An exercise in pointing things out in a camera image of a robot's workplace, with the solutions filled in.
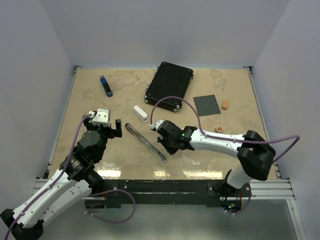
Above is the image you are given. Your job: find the black and silver stapler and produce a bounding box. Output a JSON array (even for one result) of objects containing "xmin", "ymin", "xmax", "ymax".
[{"xmin": 125, "ymin": 123, "xmax": 168, "ymax": 163}]

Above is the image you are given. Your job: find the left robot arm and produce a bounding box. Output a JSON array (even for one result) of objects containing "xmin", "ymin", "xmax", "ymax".
[{"xmin": 0, "ymin": 111, "xmax": 123, "ymax": 240}]

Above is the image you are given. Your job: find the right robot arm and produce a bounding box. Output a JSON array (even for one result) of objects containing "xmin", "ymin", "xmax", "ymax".
[{"xmin": 152, "ymin": 120, "xmax": 276, "ymax": 197}]

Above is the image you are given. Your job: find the blue stapler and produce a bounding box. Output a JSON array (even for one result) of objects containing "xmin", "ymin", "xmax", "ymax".
[{"xmin": 100, "ymin": 75, "xmax": 113, "ymax": 98}]

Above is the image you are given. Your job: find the grey studded baseplate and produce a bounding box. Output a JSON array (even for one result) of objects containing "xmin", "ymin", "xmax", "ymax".
[{"xmin": 193, "ymin": 94, "xmax": 221, "ymax": 117}]

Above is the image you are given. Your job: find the black hard case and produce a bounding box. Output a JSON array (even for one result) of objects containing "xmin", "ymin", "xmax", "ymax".
[{"xmin": 143, "ymin": 61, "xmax": 194, "ymax": 112}]

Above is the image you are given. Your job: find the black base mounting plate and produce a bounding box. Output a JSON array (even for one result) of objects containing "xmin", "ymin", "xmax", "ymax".
[{"xmin": 90, "ymin": 179, "xmax": 252, "ymax": 210}]

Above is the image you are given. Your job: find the plain wooden block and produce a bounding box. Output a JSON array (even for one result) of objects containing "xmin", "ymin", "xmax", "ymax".
[{"xmin": 221, "ymin": 100, "xmax": 229, "ymax": 110}]

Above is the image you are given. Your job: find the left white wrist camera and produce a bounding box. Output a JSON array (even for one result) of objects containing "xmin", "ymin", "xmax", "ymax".
[{"xmin": 88, "ymin": 108, "xmax": 111, "ymax": 127}]

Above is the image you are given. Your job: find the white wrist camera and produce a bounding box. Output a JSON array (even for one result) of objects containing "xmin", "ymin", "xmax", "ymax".
[
  {"xmin": 88, "ymin": 108, "xmax": 111, "ymax": 127},
  {"xmin": 149, "ymin": 119, "xmax": 164, "ymax": 132}
]

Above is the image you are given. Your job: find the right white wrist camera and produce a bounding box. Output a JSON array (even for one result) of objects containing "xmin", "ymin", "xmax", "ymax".
[{"xmin": 149, "ymin": 119, "xmax": 164, "ymax": 132}]

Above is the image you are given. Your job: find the wooden block with red ring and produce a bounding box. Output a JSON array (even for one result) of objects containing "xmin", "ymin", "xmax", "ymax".
[{"xmin": 214, "ymin": 126, "xmax": 224, "ymax": 134}]

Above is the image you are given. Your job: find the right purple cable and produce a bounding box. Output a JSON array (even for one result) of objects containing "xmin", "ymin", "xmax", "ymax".
[{"xmin": 149, "ymin": 96, "xmax": 301, "ymax": 215}]

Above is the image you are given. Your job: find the purple cable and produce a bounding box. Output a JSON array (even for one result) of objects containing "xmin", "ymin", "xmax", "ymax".
[
  {"xmin": 4, "ymin": 113, "xmax": 137, "ymax": 240},
  {"xmin": 149, "ymin": 96, "xmax": 301, "ymax": 215}
]

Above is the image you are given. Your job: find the aluminium frame rail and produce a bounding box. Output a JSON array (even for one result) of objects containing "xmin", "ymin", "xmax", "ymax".
[{"xmin": 18, "ymin": 159, "xmax": 83, "ymax": 240}]

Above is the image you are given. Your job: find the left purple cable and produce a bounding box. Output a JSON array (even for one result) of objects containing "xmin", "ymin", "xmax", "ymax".
[{"xmin": 4, "ymin": 113, "xmax": 137, "ymax": 240}]

